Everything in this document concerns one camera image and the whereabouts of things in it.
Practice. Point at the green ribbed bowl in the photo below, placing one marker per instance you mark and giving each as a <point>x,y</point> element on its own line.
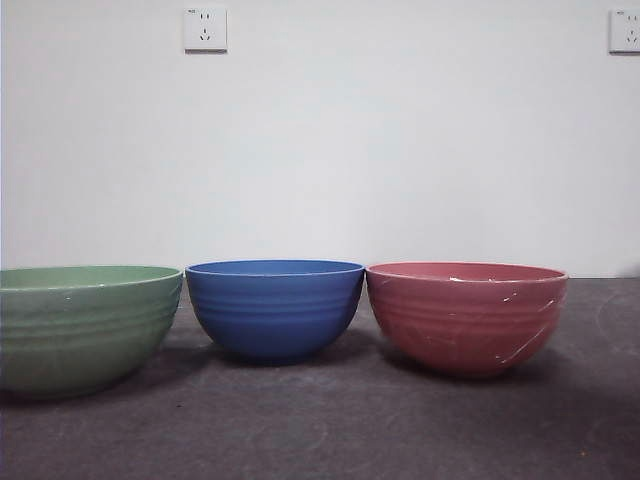
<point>75,340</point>

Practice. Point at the red ribbed bowl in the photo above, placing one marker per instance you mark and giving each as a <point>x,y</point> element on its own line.
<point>465,325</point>

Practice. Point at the blue ribbed bowl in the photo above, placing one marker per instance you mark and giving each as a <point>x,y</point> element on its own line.
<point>275,315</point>

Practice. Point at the white wall socket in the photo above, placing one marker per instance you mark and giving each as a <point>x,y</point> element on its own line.
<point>205,29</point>
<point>625,31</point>

